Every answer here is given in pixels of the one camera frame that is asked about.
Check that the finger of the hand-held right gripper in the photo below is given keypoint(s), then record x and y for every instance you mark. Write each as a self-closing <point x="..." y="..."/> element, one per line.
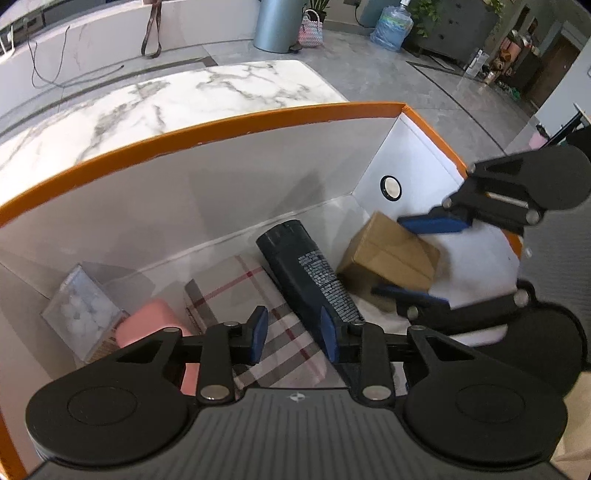
<point x="415" y="294"/>
<point x="434" y="225"/>

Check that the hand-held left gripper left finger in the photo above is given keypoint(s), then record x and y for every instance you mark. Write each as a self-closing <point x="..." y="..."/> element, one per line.
<point x="260" y="334"/>

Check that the brown cardboard box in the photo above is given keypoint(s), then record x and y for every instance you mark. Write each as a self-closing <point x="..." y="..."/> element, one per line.
<point x="388" y="258"/>

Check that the orange storage box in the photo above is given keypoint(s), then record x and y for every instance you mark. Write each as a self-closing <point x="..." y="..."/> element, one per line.
<point x="184" y="194"/>

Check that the plaid glasses case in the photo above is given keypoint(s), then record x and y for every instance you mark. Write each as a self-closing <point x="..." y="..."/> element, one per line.
<point x="240" y="290"/>

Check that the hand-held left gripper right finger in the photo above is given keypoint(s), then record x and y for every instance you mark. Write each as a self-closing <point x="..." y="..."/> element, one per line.
<point x="328" y="337"/>

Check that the clear plastic box of cotton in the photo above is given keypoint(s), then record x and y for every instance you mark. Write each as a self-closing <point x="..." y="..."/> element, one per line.
<point x="81" y="309"/>

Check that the black bottle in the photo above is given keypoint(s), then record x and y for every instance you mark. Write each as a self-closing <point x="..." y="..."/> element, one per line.
<point x="309" y="272"/>

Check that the grey cabinet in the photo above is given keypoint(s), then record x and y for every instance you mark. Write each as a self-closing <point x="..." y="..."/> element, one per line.
<point x="455" y="27"/>

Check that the blue-grey trash can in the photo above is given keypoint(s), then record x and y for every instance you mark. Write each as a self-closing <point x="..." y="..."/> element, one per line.
<point x="279" y="23"/>

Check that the blue water jug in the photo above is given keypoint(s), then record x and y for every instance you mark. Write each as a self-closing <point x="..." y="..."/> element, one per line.
<point x="392" y="27"/>

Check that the woven pastel bag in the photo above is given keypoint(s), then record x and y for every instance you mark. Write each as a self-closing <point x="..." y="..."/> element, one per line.
<point x="311" y="30"/>

